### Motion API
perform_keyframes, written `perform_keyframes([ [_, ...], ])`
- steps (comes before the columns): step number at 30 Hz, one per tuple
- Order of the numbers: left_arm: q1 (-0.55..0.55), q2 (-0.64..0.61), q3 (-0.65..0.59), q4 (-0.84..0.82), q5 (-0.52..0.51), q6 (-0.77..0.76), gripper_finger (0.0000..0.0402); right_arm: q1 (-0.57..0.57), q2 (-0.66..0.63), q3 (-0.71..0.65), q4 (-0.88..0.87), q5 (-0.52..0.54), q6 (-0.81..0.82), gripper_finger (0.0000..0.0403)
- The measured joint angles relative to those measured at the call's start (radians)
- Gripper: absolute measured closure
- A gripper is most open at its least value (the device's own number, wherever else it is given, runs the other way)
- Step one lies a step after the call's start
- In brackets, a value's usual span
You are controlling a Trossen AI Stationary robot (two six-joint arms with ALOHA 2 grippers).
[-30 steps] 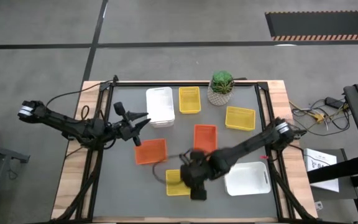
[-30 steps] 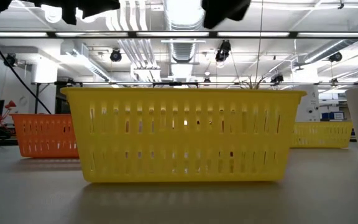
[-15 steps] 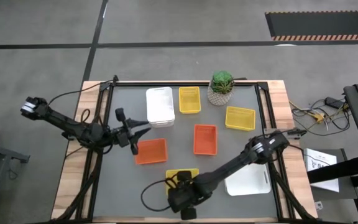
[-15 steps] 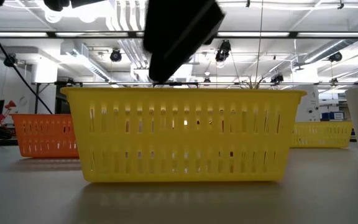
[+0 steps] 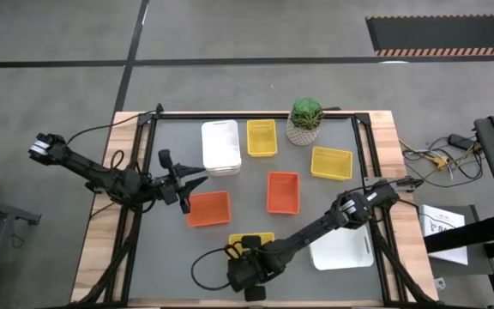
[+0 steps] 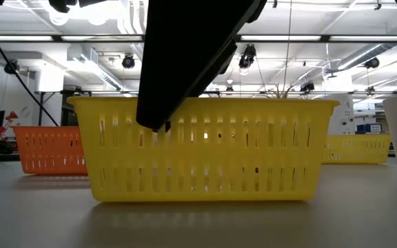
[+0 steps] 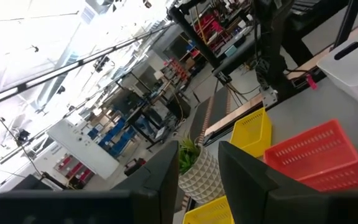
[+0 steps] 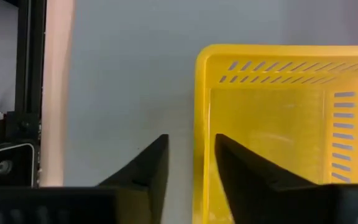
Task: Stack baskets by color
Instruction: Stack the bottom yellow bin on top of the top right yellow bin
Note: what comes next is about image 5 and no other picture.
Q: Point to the black aluminium table frame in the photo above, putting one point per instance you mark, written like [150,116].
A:
[358,129]

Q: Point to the small yellow slotted plastic basket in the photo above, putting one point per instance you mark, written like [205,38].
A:
[262,138]

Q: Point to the black power adapter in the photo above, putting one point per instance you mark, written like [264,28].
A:
[461,141]

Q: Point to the black hazard-striped floor mat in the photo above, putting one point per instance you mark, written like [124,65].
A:
[444,34]

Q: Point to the grey table mat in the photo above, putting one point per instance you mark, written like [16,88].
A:
[165,257]

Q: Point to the white plastic bin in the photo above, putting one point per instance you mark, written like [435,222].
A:
[341,253]
[221,148]

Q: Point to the potted green succulent plant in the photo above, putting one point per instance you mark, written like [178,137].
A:
[305,122]

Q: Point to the white printed paper sheet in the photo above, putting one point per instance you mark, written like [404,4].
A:
[440,223]

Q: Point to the orange slotted plastic basket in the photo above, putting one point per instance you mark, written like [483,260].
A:
[283,193]
[208,209]

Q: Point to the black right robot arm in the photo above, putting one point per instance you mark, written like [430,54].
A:
[315,227]

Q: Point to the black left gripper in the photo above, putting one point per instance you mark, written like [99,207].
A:
[172,184]

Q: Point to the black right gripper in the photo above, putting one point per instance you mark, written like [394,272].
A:
[251,268]

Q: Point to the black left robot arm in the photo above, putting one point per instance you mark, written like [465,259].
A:
[97,173]

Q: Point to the large yellow slotted plastic basket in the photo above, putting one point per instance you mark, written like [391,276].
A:
[266,238]

